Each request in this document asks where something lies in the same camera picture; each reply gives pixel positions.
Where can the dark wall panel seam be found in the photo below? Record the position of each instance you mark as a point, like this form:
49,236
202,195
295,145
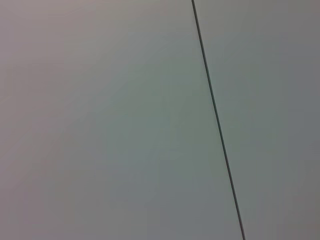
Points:
215,105

